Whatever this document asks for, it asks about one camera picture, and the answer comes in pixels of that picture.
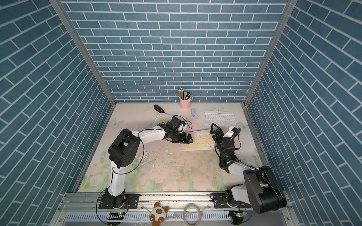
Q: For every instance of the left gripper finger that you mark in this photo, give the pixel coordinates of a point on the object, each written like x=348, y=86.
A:
x=181, y=141
x=189, y=139

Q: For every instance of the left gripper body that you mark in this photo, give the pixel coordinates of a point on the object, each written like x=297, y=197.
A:
x=176, y=134

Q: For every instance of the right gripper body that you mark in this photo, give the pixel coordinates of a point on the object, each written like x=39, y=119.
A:
x=220, y=141

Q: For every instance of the yellow keyboard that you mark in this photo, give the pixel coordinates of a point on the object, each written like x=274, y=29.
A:
x=202, y=140
x=162, y=117

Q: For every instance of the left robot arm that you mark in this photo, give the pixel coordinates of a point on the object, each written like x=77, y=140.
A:
x=122, y=153

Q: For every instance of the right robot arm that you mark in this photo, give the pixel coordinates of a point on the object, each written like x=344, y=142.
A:
x=260, y=190

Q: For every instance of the white keyboard right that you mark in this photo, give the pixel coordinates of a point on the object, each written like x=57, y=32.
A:
x=219, y=118

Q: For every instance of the pink pen cup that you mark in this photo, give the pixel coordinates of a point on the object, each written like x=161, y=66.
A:
x=185, y=103

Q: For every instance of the black stapler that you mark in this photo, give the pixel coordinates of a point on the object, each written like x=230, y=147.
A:
x=159, y=109

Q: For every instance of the plush toy cat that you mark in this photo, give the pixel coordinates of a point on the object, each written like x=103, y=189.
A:
x=158, y=214

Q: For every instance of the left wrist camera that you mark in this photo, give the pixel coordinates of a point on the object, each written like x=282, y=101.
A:
x=178, y=124

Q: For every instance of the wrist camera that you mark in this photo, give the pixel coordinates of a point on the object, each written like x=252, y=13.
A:
x=178, y=124
x=232, y=133

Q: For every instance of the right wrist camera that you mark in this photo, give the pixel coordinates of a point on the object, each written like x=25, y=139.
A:
x=232, y=133

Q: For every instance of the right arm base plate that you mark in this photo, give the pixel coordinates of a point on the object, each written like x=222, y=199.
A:
x=222, y=200

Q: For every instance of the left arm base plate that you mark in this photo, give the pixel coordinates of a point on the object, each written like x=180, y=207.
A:
x=123, y=201

